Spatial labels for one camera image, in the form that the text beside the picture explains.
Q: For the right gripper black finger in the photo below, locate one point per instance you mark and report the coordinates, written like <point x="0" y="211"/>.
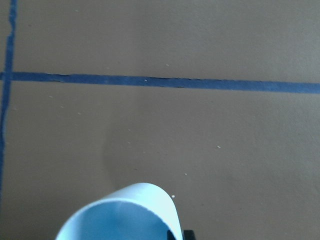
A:
<point x="186" y="235"/>

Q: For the light blue cup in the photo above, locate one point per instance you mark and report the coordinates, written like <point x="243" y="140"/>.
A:
<point x="141" y="211"/>

